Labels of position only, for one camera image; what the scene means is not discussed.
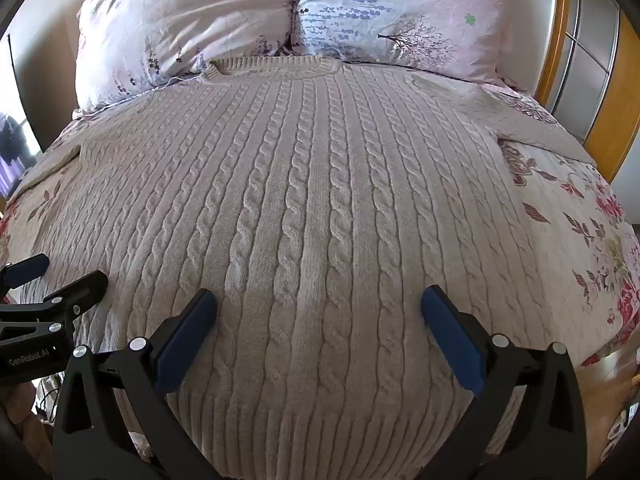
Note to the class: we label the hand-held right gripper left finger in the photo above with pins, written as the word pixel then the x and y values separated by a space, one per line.
pixel 184 342

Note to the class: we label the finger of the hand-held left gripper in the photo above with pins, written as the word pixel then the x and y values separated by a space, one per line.
pixel 26 270
pixel 75 295

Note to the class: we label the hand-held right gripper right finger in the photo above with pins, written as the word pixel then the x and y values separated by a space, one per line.
pixel 452 347

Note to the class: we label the hanging dark clothes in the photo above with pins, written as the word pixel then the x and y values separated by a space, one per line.
pixel 12 150

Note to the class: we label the floral bed sheet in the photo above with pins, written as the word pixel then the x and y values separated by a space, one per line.
pixel 575 240

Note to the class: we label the pink floral pillow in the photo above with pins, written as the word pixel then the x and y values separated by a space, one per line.
pixel 175 25

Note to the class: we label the pink pillow with tree print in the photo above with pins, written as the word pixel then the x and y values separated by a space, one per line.
pixel 400 10

